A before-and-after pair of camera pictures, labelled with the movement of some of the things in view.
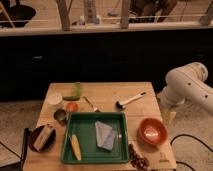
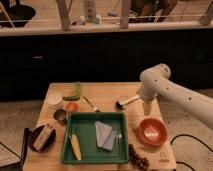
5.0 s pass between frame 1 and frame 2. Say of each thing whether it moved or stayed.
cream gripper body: moved
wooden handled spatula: stayed
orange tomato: stayed
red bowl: stayed
